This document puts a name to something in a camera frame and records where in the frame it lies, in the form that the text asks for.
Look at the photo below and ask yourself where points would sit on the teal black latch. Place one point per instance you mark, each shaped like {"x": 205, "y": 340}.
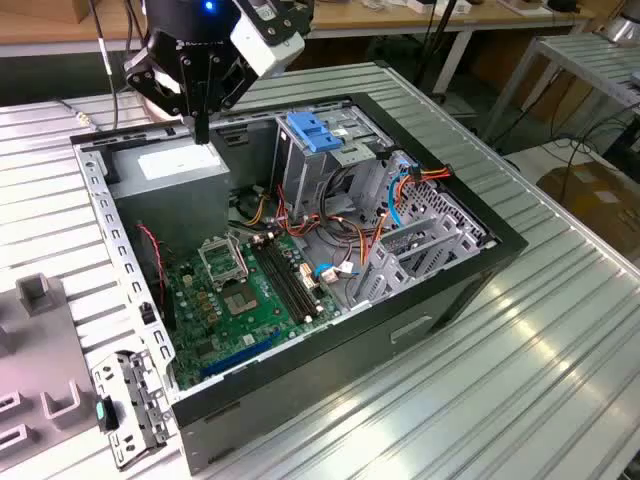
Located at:
{"x": 106, "y": 415}

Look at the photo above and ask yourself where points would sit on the CPU socket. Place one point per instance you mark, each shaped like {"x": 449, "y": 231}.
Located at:
{"x": 240, "y": 302}

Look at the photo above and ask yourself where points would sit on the black RAM slot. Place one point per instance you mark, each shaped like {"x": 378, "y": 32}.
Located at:
{"x": 294, "y": 278}
{"x": 279, "y": 283}
{"x": 289, "y": 279}
{"x": 284, "y": 281}

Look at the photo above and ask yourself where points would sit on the blue plastic drive latch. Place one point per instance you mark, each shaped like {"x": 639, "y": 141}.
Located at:
{"x": 312, "y": 132}

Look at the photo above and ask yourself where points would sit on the grey power supply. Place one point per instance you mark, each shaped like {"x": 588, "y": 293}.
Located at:
{"x": 170, "y": 210}

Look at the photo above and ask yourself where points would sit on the black PC case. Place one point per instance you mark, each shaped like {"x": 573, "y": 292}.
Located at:
{"x": 325, "y": 360}

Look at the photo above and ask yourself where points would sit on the black tripod stand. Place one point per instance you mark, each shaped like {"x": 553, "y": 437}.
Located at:
{"x": 440, "y": 35}

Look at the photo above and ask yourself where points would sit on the slatted metal side table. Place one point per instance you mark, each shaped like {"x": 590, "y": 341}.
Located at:
{"x": 590, "y": 60}

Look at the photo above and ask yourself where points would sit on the grey metal disk bay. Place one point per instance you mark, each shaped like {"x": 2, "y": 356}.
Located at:
{"x": 450, "y": 235}

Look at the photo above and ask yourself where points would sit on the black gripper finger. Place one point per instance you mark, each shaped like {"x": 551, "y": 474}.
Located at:
{"x": 142, "y": 75}
{"x": 235, "y": 87}

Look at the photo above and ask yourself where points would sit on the thin metal locking lever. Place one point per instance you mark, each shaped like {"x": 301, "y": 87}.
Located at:
{"x": 246, "y": 265}

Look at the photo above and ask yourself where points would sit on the large brown cardboard box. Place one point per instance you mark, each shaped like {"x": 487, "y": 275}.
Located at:
{"x": 595, "y": 200}

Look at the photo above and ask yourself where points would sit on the green motherboard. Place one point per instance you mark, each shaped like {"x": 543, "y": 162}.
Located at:
{"x": 235, "y": 330}

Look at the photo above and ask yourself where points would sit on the grey optical drive cage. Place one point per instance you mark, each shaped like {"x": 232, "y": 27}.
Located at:
{"x": 300, "y": 175}

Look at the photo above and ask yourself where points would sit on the grey parts rack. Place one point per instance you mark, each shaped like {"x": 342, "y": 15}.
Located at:
{"x": 40, "y": 350}

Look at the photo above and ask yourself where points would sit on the blue expansion slot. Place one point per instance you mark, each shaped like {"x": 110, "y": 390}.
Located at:
{"x": 235, "y": 357}

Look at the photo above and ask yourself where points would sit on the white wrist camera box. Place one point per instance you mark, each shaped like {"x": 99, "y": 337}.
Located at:
{"x": 260, "y": 47}

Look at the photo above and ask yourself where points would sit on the metal card retention bracket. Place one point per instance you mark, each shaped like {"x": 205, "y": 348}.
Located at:
{"x": 131, "y": 380}

